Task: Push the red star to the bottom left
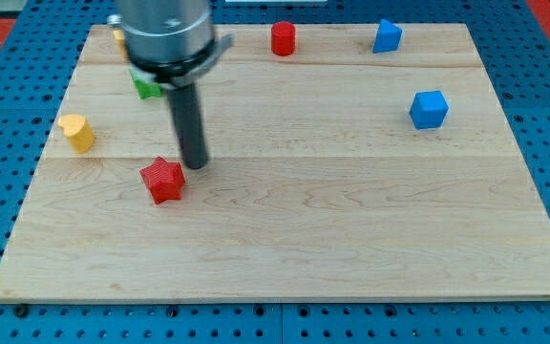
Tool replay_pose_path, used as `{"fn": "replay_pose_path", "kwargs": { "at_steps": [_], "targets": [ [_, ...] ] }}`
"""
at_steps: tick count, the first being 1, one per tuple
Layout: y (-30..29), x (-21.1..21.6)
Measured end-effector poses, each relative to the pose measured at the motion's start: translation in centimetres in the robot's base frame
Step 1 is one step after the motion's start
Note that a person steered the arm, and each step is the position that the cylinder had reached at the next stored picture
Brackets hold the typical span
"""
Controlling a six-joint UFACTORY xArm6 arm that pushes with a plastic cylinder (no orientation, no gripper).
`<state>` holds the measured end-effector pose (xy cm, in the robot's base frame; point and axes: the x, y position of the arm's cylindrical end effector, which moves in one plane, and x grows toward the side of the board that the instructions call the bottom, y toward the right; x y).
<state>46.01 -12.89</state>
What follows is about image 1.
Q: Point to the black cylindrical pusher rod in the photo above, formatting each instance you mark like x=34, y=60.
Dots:
x=184, y=104

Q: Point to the red star block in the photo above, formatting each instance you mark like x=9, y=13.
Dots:
x=163, y=179

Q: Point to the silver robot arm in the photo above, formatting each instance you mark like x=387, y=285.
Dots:
x=174, y=43

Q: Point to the yellow block behind arm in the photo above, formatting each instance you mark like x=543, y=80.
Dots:
x=120, y=40

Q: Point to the green star block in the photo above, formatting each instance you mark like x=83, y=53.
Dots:
x=145, y=83

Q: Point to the yellow heart block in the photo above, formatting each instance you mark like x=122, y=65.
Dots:
x=77, y=131

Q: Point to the red cylinder block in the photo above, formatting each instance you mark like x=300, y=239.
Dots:
x=283, y=38

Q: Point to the wooden board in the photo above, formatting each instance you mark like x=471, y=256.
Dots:
x=318, y=190

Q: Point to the blue triangular prism block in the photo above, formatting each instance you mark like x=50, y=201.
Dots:
x=387, y=37

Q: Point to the blue cube block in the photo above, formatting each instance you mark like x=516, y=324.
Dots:
x=428, y=110

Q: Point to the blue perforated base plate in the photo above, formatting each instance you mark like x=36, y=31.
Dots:
x=36, y=64

